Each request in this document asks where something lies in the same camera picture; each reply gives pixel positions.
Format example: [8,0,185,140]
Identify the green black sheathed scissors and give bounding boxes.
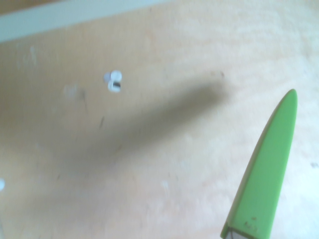
[220,89,299,239]

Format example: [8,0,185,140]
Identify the open wooden drawer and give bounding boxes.
[0,0,319,239]

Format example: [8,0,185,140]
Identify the white paper dot black mark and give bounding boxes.
[107,80,122,93]

